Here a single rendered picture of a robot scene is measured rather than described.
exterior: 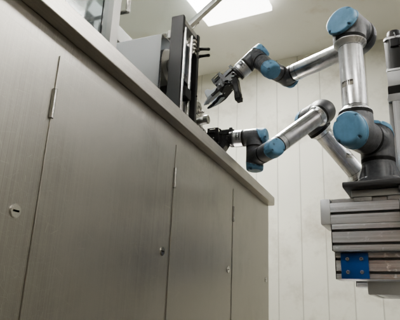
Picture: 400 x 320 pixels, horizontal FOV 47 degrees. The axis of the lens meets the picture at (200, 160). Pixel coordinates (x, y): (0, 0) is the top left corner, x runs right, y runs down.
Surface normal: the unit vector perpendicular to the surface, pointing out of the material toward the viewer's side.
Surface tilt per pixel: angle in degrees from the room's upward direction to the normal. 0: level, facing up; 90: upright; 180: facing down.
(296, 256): 90
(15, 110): 90
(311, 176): 90
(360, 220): 90
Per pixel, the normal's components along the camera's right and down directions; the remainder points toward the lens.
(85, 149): 0.92, -0.08
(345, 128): -0.73, -0.11
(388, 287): -0.44, -0.29
